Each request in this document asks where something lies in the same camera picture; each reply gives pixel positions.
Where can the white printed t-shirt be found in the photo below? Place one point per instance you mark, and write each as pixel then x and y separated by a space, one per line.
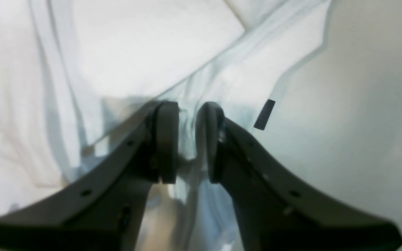
pixel 73 71

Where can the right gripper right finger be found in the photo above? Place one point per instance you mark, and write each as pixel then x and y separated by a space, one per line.
pixel 275 210

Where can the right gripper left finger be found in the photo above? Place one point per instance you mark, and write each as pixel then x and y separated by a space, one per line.
pixel 103 210

